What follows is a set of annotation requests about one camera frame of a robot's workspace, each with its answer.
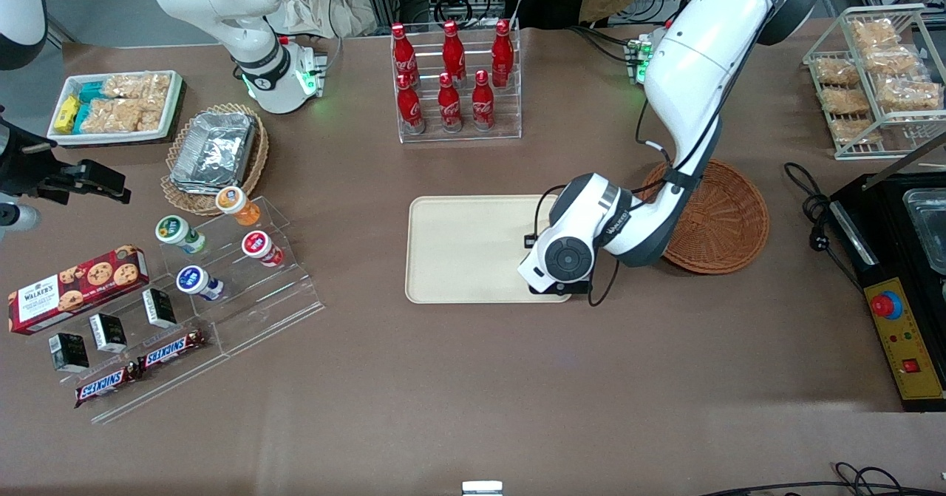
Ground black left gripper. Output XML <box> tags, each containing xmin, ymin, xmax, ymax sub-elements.
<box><xmin>528</xmin><ymin>279</ymin><xmax>594</xmax><ymax>296</ymax></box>

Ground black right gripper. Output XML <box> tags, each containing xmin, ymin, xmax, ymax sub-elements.
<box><xmin>0</xmin><ymin>108</ymin><xmax>133</xmax><ymax>205</ymax></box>

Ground cream plastic serving tray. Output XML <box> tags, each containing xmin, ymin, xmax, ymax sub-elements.
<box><xmin>404</xmin><ymin>194</ymin><xmax>574</xmax><ymax>305</ymax></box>

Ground white rectangular snack tray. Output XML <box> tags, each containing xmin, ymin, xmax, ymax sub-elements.
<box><xmin>46</xmin><ymin>69</ymin><xmax>185</xmax><ymax>147</ymax></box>

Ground light oval wicker basket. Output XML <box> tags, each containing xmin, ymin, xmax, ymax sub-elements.
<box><xmin>160</xmin><ymin>103</ymin><xmax>270</xmax><ymax>217</ymax></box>

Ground brown round wicker basket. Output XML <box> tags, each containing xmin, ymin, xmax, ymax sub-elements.
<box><xmin>639</xmin><ymin>157</ymin><xmax>771</xmax><ymax>276</ymax></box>

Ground rice cracker snack pack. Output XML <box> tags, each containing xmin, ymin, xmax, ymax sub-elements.
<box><xmin>865</xmin><ymin>46</ymin><xmax>922</xmax><ymax>78</ymax></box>
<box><xmin>103</xmin><ymin>73</ymin><xmax>173</xmax><ymax>102</ymax></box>
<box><xmin>812</xmin><ymin>55</ymin><xmax>862</xmax><ymax>87</ymax></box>
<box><xmin>820</xmin><ymin>86</ymin><xmax>872</xmax><ymax>117</ymax></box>
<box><xmin>849</xmin><ymin>18</ymin><xmax>900</xmax><ymax>51</ymax></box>
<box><xmin>80</xmin><ymin>97</ymin><xmax>164</xmax><ymax>134</ymax></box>
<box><xmin>831</xmin><ymin>117</ymin><xmax>886</xmax><ymax>147</ymax></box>
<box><xmin>875</xmin><ymin>78</ymin><xmax>944</xmax><ymax>112</ymax></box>

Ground yellow snack packet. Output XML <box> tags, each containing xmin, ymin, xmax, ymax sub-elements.
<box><xmin>53</xmin><ymin>95</ymin><xmax>81</xmax><ymax>134</ymax></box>

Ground green lid gum jar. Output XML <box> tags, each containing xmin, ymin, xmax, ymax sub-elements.
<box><xmin>154</xmin><ymin>215</ymin><xmax>208</xmax><ymax>255</ymax></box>

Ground red tartan cookie box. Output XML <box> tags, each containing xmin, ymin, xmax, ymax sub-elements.
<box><xmin>7</xmin><ymin>244</ymin><xmax>151</xmax><ymax>336</ymax></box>

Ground stacked aluminium foil containers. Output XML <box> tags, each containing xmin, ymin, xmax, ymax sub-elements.
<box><xmin>169</xmin><ymin>110</ymin><xmax>259</xmax><ymax>196</ymax></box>

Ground blue lid gum jar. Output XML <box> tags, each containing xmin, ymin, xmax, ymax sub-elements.
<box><xmin>175</xmin><ymin>265</ymin><xmax>225</xmax><ymax>302</ymax></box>

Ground orange lid gum jar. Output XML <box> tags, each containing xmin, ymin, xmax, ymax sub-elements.
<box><xmin>215</xmin><ymin>186</ymin><xmax>262</xmax><ymax>228</ymax></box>

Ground small black box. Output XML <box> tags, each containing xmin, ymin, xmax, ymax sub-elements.
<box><xmin>48</xmin><ymin>332</ymin><xmax>92</xmax><ymax>374</ymax></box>
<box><xmin>88</xmin><ymin>313</ymin><xmax>129</xmax><ymax>354</ymax></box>
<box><xmin>141</xmin><ymin>288</ymin><xmax>179</xmax><ymax>330</ymax></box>

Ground red lid gum jar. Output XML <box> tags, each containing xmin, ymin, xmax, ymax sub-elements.
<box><xmin>241</xmin><ymin>231</ymin><xmax>286</xmax><ymax>268</ymax></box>

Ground clear acrylic bottle rack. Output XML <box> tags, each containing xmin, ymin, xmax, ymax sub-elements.
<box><xmin>390</xmin><ymin>18</ymin><xmax>523</xmax><ymax>144</ymax></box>

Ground Snickers chocolate bar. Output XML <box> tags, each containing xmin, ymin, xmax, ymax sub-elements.
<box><xmin>136</xmin><ymin>328</ymin><xmax>208</xmax><ymax>373</ymax></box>
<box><xmin>73</xmin><ymin>363</ymin><xmax>143</xmax><ymax>409</ymax></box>

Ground red cola bottle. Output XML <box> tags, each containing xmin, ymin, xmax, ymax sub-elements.
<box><xmin>396</xmin><ymin>73</ymin><xmax>426</xmax><ymax>135</ymax></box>
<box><xmin>441</xmin><ymin>20</ymin><xmax>467</xmax><ymax>83</ymax></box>
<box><xmin>471</xmin><ymin>69</ymin><xmax>496</xmax><ymax>132</ymax></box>
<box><xmin>491</xmin><ymin>18</ymin><xmax>515</xmax><ymax>89</ymax></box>
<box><xmin>391</xmin><ymin>23</ymin><xmax>419</xmax><ymax>87</ymax></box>
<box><xmin>437</xmin><ymin>72</ymin><xmax>463</xmax><ymax>134</ymax></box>

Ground clear acrylic stepped stand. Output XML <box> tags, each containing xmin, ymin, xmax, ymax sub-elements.
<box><xmin>30</xmin><ymin>194</ymin><xmax>327</xmax><ymax>425</ymax></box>

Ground crumpled beige bag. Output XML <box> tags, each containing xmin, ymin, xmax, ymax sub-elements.
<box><xmin>265</xmin><ymin>0</ymin><xmax>379</xmax><ymax>39</ymax></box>

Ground red emergency stop button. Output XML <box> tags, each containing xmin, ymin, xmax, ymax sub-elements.
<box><xmin>870</xmin><ymin>289</ymin><xmax>904</xmax><ymax>319</ymax></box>

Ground black machine with yellow panel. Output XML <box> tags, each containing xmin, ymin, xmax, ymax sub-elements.
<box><xmin>827</xmin><ymin>132</ymin><xmax>946</xmax><ymax>413</ymax></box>

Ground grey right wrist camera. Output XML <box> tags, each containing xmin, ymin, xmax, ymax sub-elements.
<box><xmin>0</xmin><ymin>200</ymin><xmax>42</xmax><ymax>236</ymax></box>

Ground black power cable with plug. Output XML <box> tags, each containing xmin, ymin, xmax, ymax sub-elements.
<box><xmin>783</xmin><ymin>161</ymin><xmax>867</xmax><ymax>291</ymax></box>

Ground white wire shelf rack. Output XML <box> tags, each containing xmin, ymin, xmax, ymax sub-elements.
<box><xmin>802</xmin><ymin>4</ymin><xmax>946</xmax><ymax>161</ymax></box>

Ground black floor cables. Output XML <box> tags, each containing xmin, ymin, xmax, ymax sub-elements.
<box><xmin>698</xmin><ymin>461</ymin><xmax>946</xmax><ymax>496</ymax></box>

